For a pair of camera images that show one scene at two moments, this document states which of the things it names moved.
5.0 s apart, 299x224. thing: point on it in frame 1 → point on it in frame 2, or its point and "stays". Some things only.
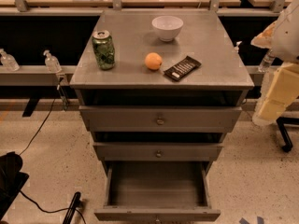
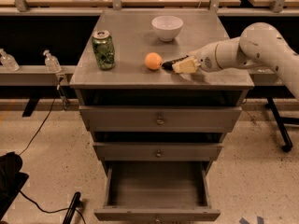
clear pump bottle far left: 8,61 stays
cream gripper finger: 279,90 → 216,56
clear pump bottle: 51,63 stays
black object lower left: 11,180 stays
